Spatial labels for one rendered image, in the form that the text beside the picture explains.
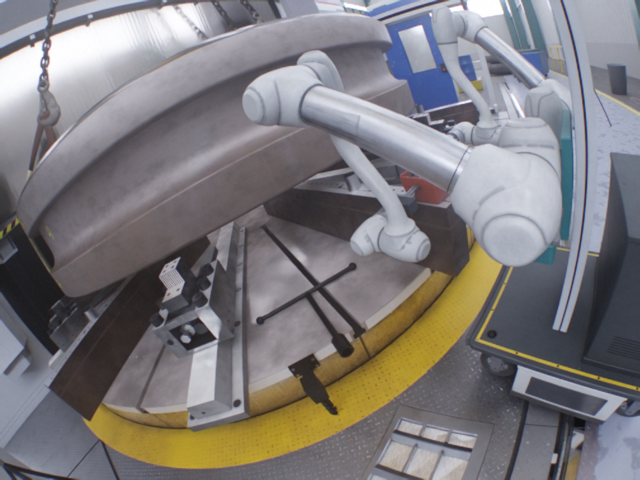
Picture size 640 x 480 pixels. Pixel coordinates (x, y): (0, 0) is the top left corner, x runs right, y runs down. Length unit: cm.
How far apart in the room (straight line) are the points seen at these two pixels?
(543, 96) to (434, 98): 548
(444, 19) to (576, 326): 135
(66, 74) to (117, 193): 304
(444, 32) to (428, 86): 513
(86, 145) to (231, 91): 83
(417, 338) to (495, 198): 120
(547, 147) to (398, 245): 52
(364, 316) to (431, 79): 568
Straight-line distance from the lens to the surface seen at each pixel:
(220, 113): 158
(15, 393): 461
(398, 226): 87
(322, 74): 80
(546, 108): 111
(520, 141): 65
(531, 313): 123
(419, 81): 652
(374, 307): 135
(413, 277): 144
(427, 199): 123
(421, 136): 54
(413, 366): 148
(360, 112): 59
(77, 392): 218
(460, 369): 144
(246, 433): 165
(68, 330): 317
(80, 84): 448
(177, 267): 143
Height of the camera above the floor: 125
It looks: 27 degrees down
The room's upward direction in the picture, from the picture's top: 24 degrees counter-clockwise
